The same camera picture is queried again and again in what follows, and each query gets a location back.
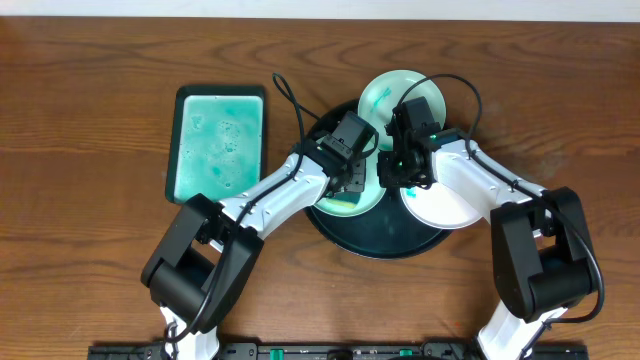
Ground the yellow green sponge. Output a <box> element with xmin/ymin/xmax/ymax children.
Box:
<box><xmin>328</xmin><ymin>198</ymin><xmax>358</xmax><ymax>209</ymax></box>

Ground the green plate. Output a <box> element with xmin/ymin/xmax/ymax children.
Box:
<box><xmin>357</xmin><ymin>70</ymin><xmax>446</xmax><ymax>151</ymax></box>
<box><xmin>314</xmin><ymin>150</ymin><xmax>386</xmax><ymax>217</ymax></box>

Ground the white plate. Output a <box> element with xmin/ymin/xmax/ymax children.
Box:
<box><xmin>400</xmin><ymin>183</ymin><xmax>481</xmax><ymax>230</ymax></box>

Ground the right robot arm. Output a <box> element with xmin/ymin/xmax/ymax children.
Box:
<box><xmin>377</xmin><ymin>129</ymin><xmax>605</xmax><ymax>359</ymax></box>

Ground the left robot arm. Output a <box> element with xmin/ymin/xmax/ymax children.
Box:
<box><xmin>141</xmin><ymin>147</ymin><xmax>366</xmax><ymax>359</ymax></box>

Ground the round dark tray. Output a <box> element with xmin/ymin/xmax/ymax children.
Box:
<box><xmin>301</xmin><ymin>98</ymin><xmax>457</xmax><ymax>260</ymax></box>

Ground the rectangular tray with soapy water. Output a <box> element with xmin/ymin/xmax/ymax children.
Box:
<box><xmin>165</xmin><ymin>84</ymin><xmax>267</xmax><ymax>204</ymax></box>

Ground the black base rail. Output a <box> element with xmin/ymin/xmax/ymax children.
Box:
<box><xmin>87</xmin><ymin>341</ymin><xmax>590</xmax><ymax>360</ymax></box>

